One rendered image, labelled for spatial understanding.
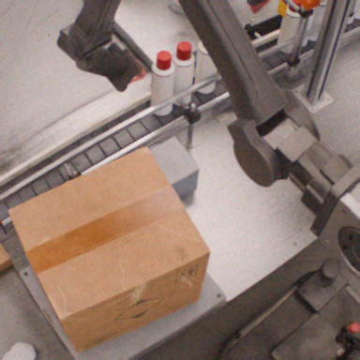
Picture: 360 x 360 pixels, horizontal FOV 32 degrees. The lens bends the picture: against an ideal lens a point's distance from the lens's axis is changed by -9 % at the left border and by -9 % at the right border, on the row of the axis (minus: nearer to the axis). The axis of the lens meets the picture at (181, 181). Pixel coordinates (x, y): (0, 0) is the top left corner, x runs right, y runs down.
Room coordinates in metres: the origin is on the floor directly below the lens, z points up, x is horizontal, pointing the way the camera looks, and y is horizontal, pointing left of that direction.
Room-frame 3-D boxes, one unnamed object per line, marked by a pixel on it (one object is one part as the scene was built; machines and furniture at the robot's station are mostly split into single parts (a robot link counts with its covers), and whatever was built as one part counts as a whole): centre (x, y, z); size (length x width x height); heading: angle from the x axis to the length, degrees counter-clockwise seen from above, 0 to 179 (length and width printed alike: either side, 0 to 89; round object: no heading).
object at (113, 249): (0.49, 0.13, 0.99); 0.30 x 0.24 x 0.27; 123
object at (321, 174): (0.44, -0.19, 1.45); 0.09 x 0.08 x 0.12; 136
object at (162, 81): (0.93, 0.06, 0.98); 0.05 x 0.05 x 0.20
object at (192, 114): (0.88, 0.00, 0.91); 0.07 x 0.03 x 0.16; 40
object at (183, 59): (0.96, 0.02, 0.98); 0.05 x 0.05 x 0.20
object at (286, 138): (0.49, -0.13, 1.43); 0.10 x 0.05 x 0.09; 46
